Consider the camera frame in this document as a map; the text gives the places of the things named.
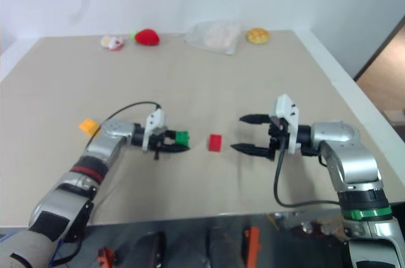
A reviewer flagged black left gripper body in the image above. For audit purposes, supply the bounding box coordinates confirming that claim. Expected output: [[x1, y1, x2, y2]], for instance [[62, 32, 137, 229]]
[[149, 128, 168, 161]]

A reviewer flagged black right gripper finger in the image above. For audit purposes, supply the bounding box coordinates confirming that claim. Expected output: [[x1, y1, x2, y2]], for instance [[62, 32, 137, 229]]
[[239, 114, 271, 125], [230, 143, 272, 159]]

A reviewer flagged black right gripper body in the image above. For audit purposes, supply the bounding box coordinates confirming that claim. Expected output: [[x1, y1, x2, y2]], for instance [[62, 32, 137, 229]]
[[267, 116, 289, 161]]

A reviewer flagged green cube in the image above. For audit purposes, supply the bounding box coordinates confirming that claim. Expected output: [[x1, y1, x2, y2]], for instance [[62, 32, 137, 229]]
[[175, 130, 190, 147]]

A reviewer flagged red cube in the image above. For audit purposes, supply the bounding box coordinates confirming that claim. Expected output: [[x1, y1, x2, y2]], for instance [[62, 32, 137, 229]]
[[208, 134, 223, 152]]

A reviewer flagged yellow cube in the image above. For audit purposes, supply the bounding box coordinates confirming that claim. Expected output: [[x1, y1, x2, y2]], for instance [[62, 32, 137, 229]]
[[78, 118, 99, 137]]

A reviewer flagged yellow bread toy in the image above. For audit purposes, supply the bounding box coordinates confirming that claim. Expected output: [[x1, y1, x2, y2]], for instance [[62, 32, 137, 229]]
[[246, 27, 272, 46]]

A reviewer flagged clear plastic bag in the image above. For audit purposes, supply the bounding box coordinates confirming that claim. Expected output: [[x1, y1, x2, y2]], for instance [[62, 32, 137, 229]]
[[183, 20, 247, 56]]

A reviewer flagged orange bar object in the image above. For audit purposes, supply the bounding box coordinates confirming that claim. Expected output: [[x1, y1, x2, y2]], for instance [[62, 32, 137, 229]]
[[243, 226, 261, 268]]

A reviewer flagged red strawberry toy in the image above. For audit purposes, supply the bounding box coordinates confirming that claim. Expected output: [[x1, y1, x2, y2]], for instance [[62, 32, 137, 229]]
[[128, 28, 161, 47]]

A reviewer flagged white and red small toy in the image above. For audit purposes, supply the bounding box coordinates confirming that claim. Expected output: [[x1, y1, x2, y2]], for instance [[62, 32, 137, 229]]
[[100, 34, 126, 51]]

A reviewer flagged small orange black object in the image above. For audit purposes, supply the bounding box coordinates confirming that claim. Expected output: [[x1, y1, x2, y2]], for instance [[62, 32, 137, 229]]
[[96, 247, 118, 268]]

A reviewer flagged brown wooden door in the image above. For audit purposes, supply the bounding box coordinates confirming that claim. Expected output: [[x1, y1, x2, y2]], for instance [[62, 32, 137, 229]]
[[353, 15, 405, 114]]

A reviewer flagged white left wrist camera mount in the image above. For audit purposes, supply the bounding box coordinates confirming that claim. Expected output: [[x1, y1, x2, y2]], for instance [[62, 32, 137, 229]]
[[142, 109, 168, 152]]

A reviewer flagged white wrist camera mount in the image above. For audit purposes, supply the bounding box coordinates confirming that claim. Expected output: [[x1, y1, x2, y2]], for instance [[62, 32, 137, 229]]
[[142, 109, 168, 152], [269, 94, 301, 155]]

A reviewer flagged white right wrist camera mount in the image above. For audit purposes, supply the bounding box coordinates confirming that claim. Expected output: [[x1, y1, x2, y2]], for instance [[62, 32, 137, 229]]
[[269, 94, 301, 155]]

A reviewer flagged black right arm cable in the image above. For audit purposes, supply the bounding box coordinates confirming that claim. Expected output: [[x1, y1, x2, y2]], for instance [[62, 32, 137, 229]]
[[273, 146, 342, 209]]

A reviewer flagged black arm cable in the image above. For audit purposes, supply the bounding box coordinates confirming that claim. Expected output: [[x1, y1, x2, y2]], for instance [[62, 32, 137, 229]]
[[84, 101, 163, 149], [273, 146, 342, 209]]

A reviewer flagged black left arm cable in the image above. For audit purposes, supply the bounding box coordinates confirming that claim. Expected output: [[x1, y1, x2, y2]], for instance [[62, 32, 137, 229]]
[[84, 101, 163, 149]]

